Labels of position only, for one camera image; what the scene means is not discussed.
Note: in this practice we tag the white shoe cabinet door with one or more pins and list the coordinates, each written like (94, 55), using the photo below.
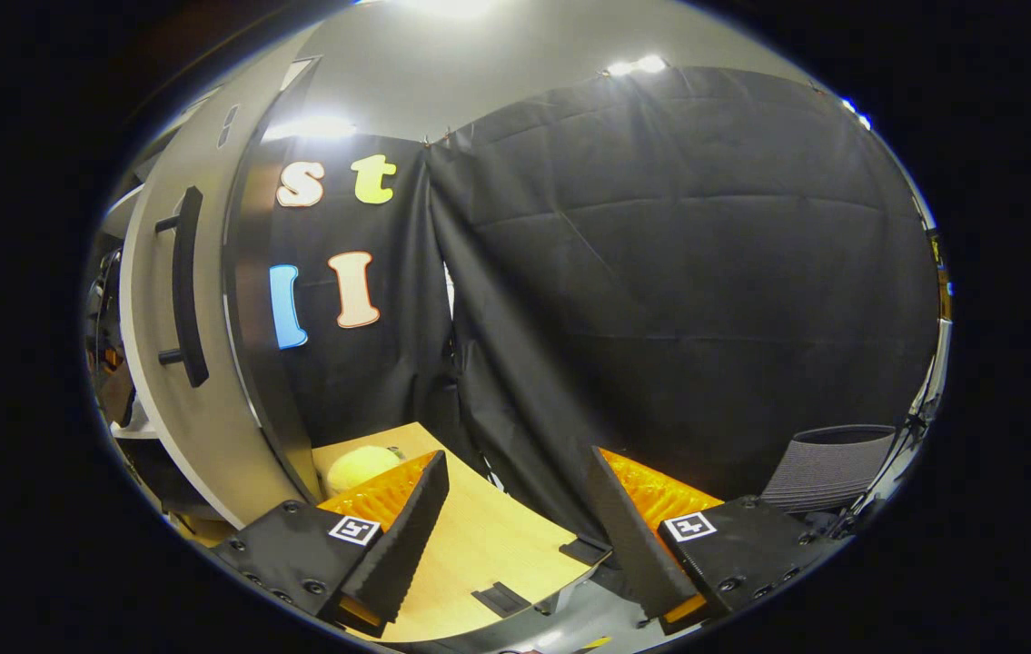
(206, 436)

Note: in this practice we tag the black metal bracket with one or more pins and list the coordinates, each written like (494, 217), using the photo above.
(501, 599)
(583, 550)

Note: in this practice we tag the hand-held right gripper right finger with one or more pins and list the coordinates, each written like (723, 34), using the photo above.
(629, 545)

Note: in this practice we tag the black backdrop cloth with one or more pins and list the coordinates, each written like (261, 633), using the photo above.
(388, 363)
(660, 272)

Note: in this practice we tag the white shoe cabinet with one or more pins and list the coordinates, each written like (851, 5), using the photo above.
(252, 272)

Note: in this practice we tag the grey mesh chair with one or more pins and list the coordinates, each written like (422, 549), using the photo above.
(828, 468)

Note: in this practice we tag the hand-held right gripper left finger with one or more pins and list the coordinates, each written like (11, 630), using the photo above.
(411, 545)

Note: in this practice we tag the wooden base platform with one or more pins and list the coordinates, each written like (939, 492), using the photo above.
(479, 545)

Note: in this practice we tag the pale yellow round object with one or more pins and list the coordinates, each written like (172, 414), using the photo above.
(356, 468)

